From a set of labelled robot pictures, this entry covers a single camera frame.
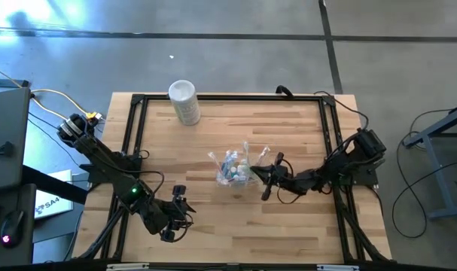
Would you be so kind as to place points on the blue grey metal stand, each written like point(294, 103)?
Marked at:
point(448, 121)

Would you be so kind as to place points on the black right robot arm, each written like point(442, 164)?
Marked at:
point(348, 162)

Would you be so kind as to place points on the black side desk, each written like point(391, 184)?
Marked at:
point(10, 195)

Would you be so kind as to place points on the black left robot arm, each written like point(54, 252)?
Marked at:
point(100, 158)

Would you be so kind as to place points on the black computer mouse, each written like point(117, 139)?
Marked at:
point(11, 229)

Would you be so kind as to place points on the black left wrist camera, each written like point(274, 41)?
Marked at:
point(158, 216)

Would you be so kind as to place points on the silver aluminium bar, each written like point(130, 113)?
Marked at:
point(337, 267)
point(128, 267)

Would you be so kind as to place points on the orange toothbrush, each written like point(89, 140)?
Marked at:
point(215, 159)
point(263, 154)

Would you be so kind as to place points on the black computer tower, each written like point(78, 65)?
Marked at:
point(6, 120)

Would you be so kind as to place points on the black aluminium rig frame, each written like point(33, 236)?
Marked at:
point(232, 97)

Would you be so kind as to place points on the white printed box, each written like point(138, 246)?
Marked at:
point(55, 195)

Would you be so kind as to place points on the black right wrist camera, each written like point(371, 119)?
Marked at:
point(301, 182)

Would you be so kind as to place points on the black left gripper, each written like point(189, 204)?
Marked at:
point(168, 235)

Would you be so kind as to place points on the white wipes canister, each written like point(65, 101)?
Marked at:
point(183, 101)

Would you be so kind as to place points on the clear acrylic organizer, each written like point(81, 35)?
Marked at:
point(222, 181)

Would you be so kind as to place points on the black hook clamp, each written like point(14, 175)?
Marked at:
point(284, 90)

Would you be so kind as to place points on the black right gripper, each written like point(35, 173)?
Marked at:
point(277, 160)

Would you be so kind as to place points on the green toothbrush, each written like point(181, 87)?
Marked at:
point(246, 150)

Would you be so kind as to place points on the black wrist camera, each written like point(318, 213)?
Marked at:
point(301, 182)
point(158, 216)

